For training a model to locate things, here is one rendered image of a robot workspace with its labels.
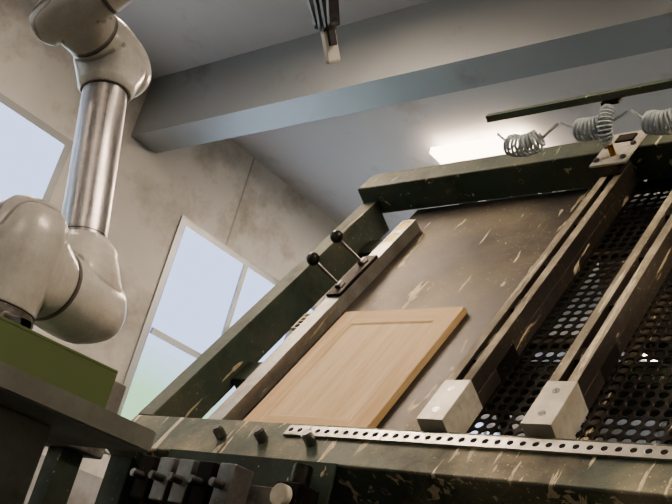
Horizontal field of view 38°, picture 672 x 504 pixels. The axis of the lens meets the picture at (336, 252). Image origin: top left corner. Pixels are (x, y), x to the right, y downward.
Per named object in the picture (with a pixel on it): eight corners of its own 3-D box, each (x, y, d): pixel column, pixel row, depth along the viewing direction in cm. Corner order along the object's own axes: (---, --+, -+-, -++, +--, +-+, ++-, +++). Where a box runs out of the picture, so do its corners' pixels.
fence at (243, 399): (212, 434, 232) (204, 420, 231) (407, 232, 296) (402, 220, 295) (226, 435, 229) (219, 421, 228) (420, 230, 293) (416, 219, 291)
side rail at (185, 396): (156, 448, 251) (136, 413, 247) (375, 231, 325) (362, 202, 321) (171, 449, 247) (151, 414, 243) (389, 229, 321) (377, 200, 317)
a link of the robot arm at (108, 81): (3, 325, 189) (68, 363, 208) (75, 315, 184) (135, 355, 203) (62, 12, 224) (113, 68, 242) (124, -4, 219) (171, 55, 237)
